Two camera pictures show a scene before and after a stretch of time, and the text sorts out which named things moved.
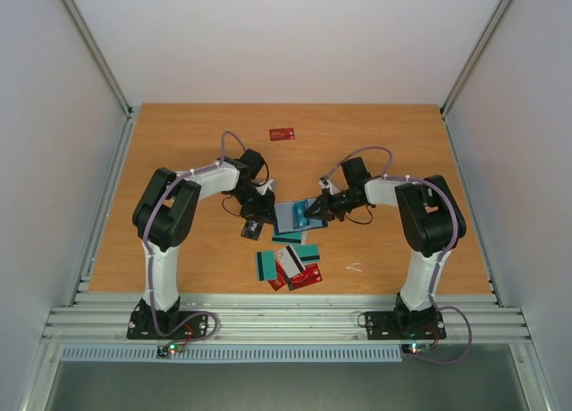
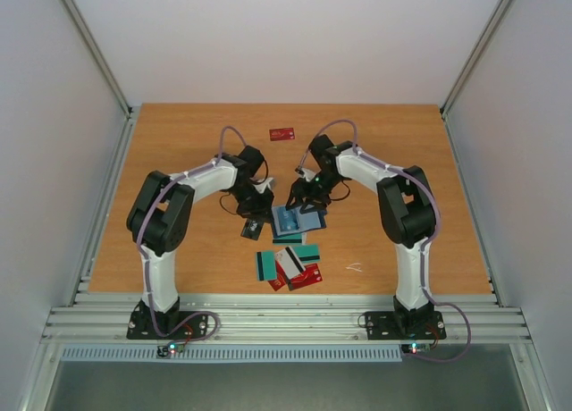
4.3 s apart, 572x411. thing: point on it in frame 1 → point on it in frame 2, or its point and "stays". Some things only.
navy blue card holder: [290, 217] stays
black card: [252, 229] stays
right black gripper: [328, 201] → [307, 197]
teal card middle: [308, 254] stays
